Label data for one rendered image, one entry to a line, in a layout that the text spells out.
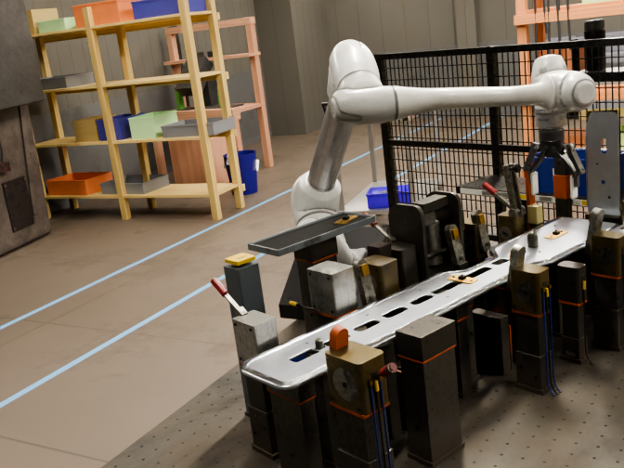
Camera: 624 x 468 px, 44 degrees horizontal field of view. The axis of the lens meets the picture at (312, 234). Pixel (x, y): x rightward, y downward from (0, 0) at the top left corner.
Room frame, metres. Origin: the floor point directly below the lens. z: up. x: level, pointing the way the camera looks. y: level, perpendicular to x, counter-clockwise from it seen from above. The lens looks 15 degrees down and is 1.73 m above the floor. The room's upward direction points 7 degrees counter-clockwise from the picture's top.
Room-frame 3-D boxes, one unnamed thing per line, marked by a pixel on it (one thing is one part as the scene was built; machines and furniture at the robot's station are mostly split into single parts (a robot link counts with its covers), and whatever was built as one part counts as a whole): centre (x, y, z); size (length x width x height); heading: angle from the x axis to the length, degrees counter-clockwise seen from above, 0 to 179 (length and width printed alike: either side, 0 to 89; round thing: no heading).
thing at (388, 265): (2.05, -0.16, 0.89); 0.12 x 0.08 x 0.38; 39
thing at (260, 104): (9.74, 1.27, 0.93); 1.44 x 1.34 x 1.86; 59
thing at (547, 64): (2.30, -0.75, 1.48); 0.13 x 0.11 x 0.16; 4
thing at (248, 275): (1.96, 0.20, 0.92); 0.08 x 0.08 x 0.44; 39
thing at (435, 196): (2.24, -0.34, 0.95); 0.18 x 0.13 x 0.49; 129
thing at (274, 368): (1.99, -0.38, 1.00); 1.38 x 0.22 x 0.02; 129
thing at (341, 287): (1.94, -0.03, 0.90); 0.13 x 0.08 x 0.41; 39
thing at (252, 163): (8.41, 0.69, 0.24); 0.42 x 0.37 x 0.48; 148
